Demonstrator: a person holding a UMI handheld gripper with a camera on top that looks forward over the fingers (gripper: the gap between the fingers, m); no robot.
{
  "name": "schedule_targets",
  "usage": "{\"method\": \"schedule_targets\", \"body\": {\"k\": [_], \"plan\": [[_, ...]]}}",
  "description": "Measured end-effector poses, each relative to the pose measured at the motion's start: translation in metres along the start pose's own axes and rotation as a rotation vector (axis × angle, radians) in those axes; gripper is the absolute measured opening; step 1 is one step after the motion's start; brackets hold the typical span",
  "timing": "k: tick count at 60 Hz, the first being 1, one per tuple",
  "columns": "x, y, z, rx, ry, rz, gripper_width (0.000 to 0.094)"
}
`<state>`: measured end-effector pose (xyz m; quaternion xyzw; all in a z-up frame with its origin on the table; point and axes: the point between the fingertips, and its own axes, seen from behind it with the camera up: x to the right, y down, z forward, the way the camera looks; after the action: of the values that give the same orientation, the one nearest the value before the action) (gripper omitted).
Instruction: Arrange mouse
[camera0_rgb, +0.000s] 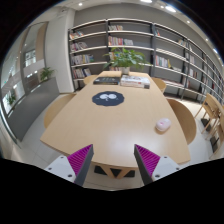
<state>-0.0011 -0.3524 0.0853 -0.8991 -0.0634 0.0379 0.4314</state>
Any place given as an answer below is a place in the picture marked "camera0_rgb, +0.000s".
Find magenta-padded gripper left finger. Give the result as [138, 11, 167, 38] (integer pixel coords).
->
[44, 143, 95, 187]

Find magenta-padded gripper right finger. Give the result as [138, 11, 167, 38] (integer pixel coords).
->
[133, 143, 183, 187]

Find pink computer mouse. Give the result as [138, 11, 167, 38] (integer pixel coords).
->
[155, 117, 172, 132]

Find dark cloud-shaped mouse pad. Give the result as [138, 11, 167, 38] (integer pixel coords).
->
[91, 90, 125, 107]

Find round-backed wooden chair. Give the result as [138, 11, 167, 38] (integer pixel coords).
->
[82, 74, 100, 86]
[151, 77, 168, 94]
[166, 98, 198, 145]
[43, 93, 77, 130]

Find group of slatted wooden chairs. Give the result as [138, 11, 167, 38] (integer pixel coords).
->
[194, 92, 224, 160]

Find small green potted plant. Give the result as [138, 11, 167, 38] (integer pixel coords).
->
[5, 93, 18, 107]
[39, 66, 56, 83]

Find white book with red spine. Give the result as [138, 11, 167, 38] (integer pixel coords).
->
[119, 81, 151, 90]

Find white illustrated book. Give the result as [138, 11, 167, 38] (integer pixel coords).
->
[120, 74, 151, 86]

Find black book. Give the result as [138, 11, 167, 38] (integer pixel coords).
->
[92, 76, 121, 86]

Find green potted table plant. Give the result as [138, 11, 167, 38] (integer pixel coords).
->
[102, 47, 152, 75]

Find grey bookshelf unit with books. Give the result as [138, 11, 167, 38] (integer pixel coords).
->
[68, 18, 224, 104]

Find group of ceiling lights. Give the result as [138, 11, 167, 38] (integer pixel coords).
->
[78, 0, 219, 55]

